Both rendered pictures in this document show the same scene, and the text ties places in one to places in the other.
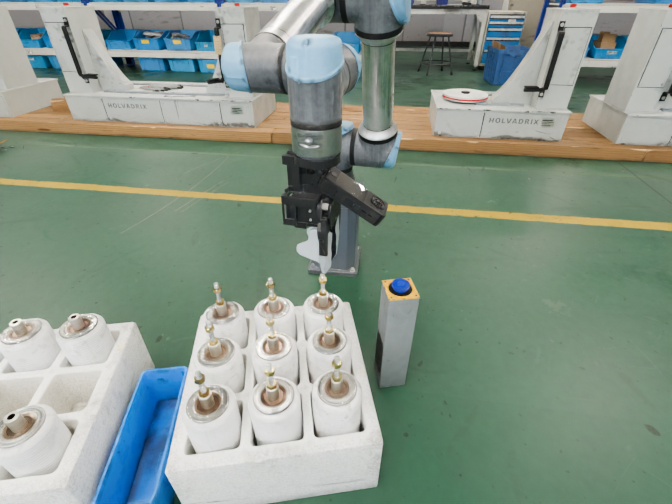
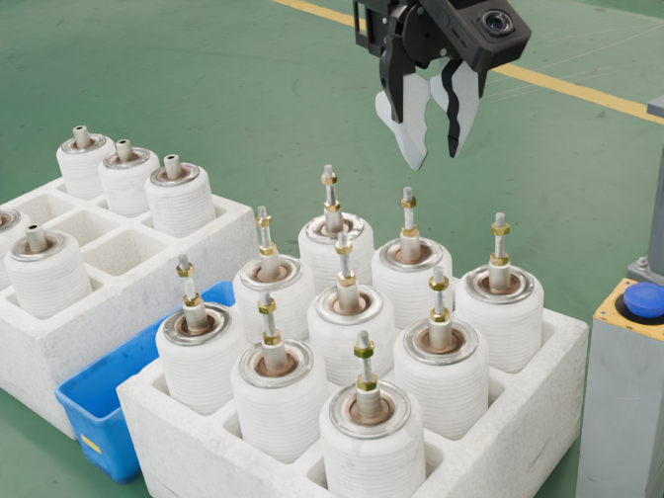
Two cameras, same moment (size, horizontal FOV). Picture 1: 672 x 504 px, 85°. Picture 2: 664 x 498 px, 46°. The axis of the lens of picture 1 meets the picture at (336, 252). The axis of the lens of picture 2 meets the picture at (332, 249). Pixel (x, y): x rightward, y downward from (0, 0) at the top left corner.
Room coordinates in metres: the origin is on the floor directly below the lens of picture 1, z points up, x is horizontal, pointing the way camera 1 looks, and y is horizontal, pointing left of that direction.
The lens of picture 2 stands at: (0.07, -0.40, 0.76)
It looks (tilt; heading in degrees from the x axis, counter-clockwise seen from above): 32 degrees down; 51
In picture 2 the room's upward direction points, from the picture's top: 6 degrees counter-clockwise
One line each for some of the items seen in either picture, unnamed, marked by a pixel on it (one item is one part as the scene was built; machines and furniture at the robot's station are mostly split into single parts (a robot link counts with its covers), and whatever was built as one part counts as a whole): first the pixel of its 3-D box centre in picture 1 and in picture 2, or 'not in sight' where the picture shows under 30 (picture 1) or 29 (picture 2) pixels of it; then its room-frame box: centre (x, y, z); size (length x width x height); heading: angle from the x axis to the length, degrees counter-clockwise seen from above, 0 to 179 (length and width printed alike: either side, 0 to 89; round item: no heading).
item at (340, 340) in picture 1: (329, 340); (440, 341); (0.54, 0.01, 0.25); 0.08 x 0.08 x 0.01
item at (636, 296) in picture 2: (400, 286); (646, 302); (0.64, -0.15, 0.32); 0.04 x 0.04 x 0.02
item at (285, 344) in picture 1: (273, 346); (349, 304); (0.53, 0.13, 0.25); 0.08 x 0.08 x 0.01
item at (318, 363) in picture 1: (329, 367); (442, 407); (0.54, 0.01, 0.16); 0.10 x 0.10 x 0.18
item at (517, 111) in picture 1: (500, 70); not in sight; (2.71, -1.10, 0.45); 0.82 x 0.57 x 0.74; 82
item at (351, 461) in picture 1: (280, 392); (360, 412); (0.53, 0.13, 0.09); 0.39 x 0.39 x 0.18; 8
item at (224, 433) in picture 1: (217, 431); (212, 387); (0.39, 0.23, 0.16); 0.10 x 0.10 x 0.18
